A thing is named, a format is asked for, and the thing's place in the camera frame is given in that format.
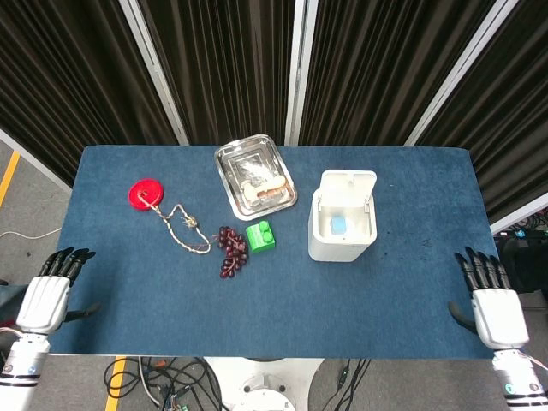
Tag black chair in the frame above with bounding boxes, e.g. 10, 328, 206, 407
498, 237, 548, 297

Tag black pleated curtain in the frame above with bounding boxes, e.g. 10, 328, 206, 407
417, 0, 548, 224
140, 0, 297, 146
0, 0, 180, 186
298, 0, 498, 147

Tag white floor cable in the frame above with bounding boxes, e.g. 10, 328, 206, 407
0, 226, 63, 241

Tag black cable with inline switch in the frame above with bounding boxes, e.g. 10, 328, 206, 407
320, 358, 372, 411

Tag red round disc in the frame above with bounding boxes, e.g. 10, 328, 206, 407
128, 178, 165, 212

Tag white aluminium frame rail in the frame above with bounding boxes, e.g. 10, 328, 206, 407
490, 204, 548, 235
0, 128, 73, 194

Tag tangled black cables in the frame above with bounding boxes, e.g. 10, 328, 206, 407
104, 357, 223, 411

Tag white aluminium frame post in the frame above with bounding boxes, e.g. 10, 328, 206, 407
404, 0, 521, 147
119, 0, 190, 146
283, 0, 320, 146

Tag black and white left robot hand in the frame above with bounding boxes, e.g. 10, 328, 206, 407
15, 247, 103, 336

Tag black power strip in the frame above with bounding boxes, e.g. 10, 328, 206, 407
494, 229, 548, 241

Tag cream bone-shaped toy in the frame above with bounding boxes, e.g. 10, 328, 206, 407
239, 175, 287, 203

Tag shiny metal tray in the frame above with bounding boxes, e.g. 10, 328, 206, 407
213, 133, 299, 222

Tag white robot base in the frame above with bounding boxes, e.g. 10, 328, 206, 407
203, 357, 325, 411

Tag dark red grape bunch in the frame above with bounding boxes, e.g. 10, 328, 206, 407
217, 225, 250, 280

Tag yellow floor tape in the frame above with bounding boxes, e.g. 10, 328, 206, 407
0, 150, 21, 207
104, 355, 128, 411

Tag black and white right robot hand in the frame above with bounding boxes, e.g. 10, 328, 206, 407
447, 246, 531, 348

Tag braided beige rope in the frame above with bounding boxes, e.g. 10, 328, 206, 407
137, 192, 212, 255

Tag dark teal fabric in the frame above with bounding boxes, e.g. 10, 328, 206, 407
0, 280, 27, 327

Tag green toy building block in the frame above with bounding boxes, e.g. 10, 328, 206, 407
245, 219, 277, 254

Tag white lidded bin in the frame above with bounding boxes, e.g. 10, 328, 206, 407
307, 169, 378, 263

